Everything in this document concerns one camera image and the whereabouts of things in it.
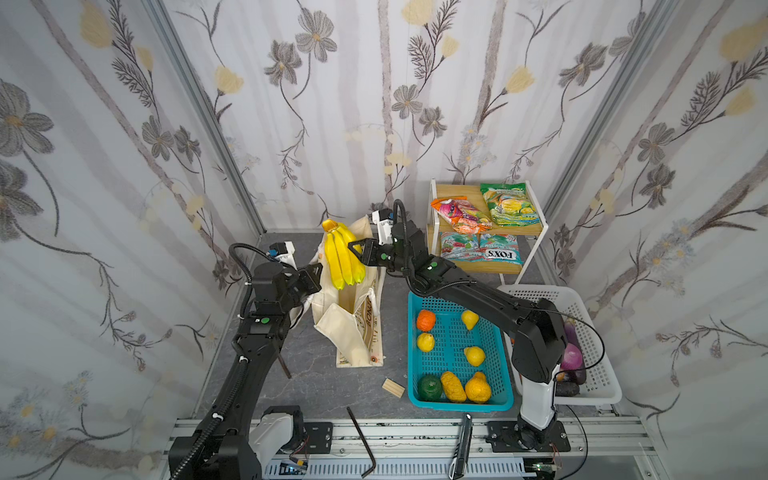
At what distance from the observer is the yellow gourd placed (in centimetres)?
78

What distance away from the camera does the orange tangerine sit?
91 centimetres

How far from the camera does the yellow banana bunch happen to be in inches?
29.2

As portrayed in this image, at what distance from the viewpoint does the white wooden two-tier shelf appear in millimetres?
760

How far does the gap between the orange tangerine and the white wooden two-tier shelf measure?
198 mm

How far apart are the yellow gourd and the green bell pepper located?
8cm
